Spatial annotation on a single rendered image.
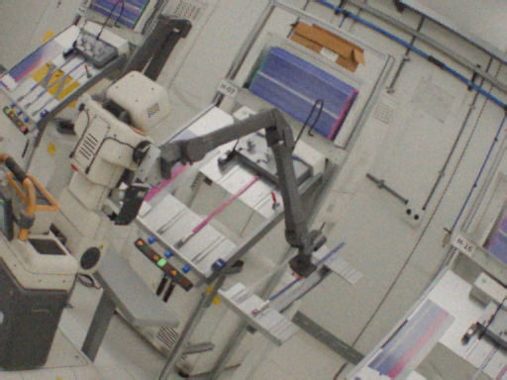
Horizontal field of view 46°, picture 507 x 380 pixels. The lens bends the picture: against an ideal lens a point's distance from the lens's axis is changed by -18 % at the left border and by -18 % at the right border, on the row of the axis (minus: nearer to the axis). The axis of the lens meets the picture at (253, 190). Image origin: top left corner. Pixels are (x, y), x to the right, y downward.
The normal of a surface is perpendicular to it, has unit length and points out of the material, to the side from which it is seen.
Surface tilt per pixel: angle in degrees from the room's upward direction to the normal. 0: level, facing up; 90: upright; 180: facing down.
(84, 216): 82
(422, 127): 90
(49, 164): 90
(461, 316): 44
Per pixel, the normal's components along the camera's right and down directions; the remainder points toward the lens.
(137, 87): -0.09, -0.63
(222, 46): -0.52, -0.06
